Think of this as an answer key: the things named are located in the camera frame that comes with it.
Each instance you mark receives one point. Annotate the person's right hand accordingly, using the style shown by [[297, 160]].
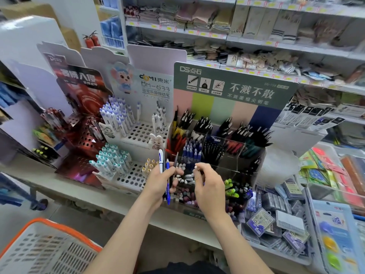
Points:
[[212, 194]]

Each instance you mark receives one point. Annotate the person's left hand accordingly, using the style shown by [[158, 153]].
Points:
[[156, 186]]

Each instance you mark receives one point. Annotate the person's right thumb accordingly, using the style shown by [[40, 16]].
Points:
[[196, 182]]

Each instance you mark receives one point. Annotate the person's left thumb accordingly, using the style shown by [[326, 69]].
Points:
[[173, 176]]

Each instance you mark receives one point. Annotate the thin grey pen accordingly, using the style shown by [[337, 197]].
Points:
[[176, 161]]

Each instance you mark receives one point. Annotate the white pen with blue print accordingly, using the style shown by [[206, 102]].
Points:
[[161, 159]]

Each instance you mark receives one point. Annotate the person's right forearm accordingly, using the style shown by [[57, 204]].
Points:
[[225, 239]]

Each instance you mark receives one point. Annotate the person's left forearm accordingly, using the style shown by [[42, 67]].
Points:
[[122, 233]]

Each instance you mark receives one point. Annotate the pile of small eraser caps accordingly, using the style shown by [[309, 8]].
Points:
[[185, 194]]

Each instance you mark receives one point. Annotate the group of yellow-capped pens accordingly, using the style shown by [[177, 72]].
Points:
[[149, 166]]

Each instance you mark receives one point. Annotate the group of red pens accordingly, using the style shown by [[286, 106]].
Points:
[[175, 145]]

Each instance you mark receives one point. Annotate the group of blue gel pens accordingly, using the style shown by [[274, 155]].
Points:
[[192, 151]]

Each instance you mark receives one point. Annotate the group of green highlighters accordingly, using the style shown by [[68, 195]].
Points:
[[230, 188]]

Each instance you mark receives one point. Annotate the group of black gel pens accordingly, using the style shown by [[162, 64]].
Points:
[[214, 152]]

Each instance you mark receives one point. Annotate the clear acrylic pen organizer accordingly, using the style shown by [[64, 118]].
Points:
[[228, 159]]

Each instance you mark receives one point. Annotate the group of grey-capped white pens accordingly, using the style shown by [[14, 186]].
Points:
[[159, 118]]

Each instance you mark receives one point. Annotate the row of black fountain pens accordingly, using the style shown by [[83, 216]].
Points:
[[228, 128]]

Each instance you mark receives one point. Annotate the group of teal-capped white pens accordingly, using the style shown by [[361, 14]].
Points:
[[111, 162]]

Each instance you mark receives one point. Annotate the single white click pen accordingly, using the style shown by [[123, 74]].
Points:
[[138, 112]]

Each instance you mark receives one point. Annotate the white cartoon pen display stand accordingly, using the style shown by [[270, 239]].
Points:
[[134, 111]]

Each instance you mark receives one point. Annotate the group of blue-capped white pens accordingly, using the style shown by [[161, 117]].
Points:
[[117, 116]]

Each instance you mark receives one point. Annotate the white cat paper cutout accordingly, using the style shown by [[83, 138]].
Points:
[[105, 130]]

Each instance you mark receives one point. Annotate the pile of clear refill boxes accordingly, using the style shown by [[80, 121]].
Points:
[[275, 216]]

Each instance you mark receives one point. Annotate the person's black clothing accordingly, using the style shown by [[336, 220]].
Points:
[[185, 268]]

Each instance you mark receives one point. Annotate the green header pen display stand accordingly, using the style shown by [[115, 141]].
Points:
[[228, 96]]

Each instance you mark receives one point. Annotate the red cardboard pen display stand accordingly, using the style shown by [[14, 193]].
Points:
[[77, 111]]

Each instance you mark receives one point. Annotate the row of colourful stationery packets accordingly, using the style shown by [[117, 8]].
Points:
[[322, 171]]

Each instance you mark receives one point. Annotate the group of yellow-green markers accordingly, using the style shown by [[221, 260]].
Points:
[[45, 142]]

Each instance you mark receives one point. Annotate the group of pens with clips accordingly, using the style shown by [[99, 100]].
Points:
[[54, 118]]

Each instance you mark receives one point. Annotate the row of black-white packets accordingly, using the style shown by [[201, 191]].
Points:
[[310, 114]]

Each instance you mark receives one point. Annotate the orange shopping basket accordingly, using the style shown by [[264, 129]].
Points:
[[42, 248]]

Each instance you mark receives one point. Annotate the blue correction tape blister pack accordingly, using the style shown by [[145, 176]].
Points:
[[336, 239]]

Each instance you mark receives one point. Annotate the blue wheeled cart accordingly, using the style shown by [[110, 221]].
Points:
[[17, 194]]

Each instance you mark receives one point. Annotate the red fire extinguisher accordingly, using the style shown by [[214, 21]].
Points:
[[95, 39], [89, 41]]

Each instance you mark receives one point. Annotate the stack of blue cloths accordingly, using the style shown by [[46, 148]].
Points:
[[112, 28]]

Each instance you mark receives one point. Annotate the small brown cardboard box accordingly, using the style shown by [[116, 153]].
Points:
[[71, 38]]

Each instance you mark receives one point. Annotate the white display board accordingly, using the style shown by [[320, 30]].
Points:
[[31, 77]]

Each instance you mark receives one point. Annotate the white metal shelf unit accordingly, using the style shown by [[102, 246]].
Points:
[[313, 48]]

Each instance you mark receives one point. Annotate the large brown cardboard box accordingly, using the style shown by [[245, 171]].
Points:
[[28, 12]]

